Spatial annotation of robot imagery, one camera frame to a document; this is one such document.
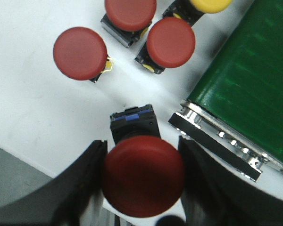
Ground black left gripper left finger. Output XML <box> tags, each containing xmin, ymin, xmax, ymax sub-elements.
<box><xmin>0</xmin><ymin>140</ymin><xmax>107</xmax><ymax>226</ymax></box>

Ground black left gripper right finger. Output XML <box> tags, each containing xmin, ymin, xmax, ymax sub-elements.
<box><xmin>178</xmin><ymin>136</ymin><xmax>283</xmax><ymax>226</ymax></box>

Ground red mushroom push button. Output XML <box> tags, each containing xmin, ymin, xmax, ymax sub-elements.
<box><xmin>102</xmin><ymin>104</ymin><xmax>185</xmax><ymax>218</ymax></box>
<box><xmin>100</xmin><ymin>0</ymin><xmax>157</xmax><ymax>48</ymax></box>
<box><xmin>53</xmin><ymin>27</ymin><xmax>114</xmax><ymax>82</ymax></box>
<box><xmin>135</xmin><ymin>17</ymin><xmax>196</xmax><ymax>74</ymax></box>

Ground green conveyor belt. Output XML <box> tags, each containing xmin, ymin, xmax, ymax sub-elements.
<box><xmin>188</xmin><ymin>0</ymin><xmax>283</xmax><ymax>163</ymax></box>

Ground yellow mushroom push button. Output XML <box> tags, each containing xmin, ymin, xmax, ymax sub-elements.
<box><xmin>162</xmin><ymin>0</ymin><xmax>232</xmax><ymax>26</ymax></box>

